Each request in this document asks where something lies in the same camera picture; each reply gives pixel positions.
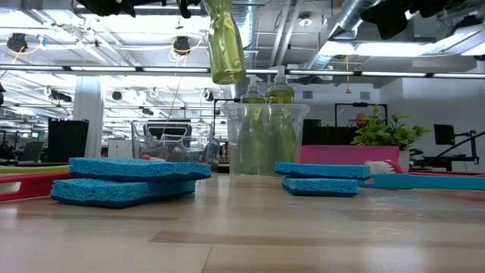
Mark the silver ribbed ceiling duct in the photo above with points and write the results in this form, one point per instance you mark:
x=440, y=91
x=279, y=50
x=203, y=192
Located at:
x=248, y=22

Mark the white plant pot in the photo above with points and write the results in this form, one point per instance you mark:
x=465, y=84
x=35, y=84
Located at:
x=404, y=159

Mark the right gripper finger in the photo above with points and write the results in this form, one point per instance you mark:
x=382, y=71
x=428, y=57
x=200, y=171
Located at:
x=386, y=19

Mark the white building column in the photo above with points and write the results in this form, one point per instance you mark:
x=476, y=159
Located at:
x=88, y=113

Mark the green leafy plant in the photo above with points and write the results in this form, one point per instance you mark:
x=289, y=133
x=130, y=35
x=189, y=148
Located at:
x=382, y=132

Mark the black ceiling fixture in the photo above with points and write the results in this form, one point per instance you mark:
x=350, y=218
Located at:
x=17, y=41
x=182, y=44

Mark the silver smooth ceiling duct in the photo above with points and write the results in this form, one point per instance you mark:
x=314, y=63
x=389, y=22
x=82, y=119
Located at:
x=322, y=57

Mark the blue cellulose sponge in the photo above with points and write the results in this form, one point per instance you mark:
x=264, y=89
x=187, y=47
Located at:
x=322, y=170
x=113, y=193
x=132, y=168
x=318, y=186

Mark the pink plastic bin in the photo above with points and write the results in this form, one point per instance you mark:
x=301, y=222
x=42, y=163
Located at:
x=348, y=154

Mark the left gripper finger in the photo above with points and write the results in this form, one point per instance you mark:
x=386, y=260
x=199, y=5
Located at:
x=187, y=5

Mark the tall clear plastic bin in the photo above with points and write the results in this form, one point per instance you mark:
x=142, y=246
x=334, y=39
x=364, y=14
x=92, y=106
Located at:
x=303, y=129

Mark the white cabinet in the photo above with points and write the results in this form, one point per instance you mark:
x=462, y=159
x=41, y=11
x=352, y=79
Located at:
x=119, y=148

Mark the yellow-green dish brush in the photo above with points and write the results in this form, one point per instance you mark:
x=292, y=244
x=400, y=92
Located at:
x=30, y=169

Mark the black partition panel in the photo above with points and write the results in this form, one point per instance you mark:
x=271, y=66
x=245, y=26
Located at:
x=68, y=140

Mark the black desk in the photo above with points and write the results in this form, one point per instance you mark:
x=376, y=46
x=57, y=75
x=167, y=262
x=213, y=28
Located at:
x=447, y=161

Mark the black aluminium table frame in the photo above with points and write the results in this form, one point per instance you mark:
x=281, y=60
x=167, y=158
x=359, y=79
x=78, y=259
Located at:
x=45, y=164

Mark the black monitor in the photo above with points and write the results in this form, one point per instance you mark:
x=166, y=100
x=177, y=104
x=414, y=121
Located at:
x=444, y=134

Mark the blue dish brush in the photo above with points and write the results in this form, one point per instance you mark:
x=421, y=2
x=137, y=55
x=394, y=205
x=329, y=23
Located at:
x=417, y=181

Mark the red dish brush white bristles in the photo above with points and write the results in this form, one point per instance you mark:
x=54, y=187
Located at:
x=379, y=167
x=34, y=186

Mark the black rectangular stand frame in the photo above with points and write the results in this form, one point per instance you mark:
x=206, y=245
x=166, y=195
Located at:
x=360, y=104

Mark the person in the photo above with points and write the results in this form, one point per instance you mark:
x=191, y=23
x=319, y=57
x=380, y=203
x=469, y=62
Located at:
x=360, y=120

